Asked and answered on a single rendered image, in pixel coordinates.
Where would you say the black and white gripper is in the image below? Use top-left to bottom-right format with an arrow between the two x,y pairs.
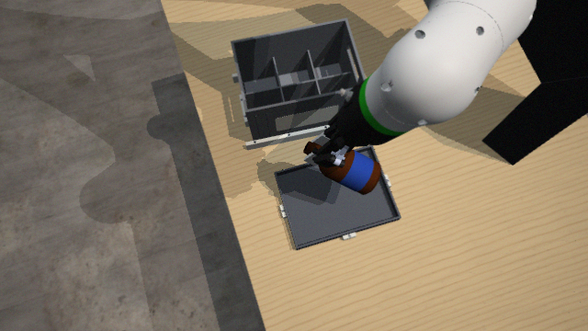
304,107 -> 368,168

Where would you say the brown bottle with blue label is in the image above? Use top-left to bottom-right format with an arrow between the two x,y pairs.
303,141 -> 381,195

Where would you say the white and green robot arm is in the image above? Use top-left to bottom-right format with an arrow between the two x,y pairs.
338,0 -> 537,145

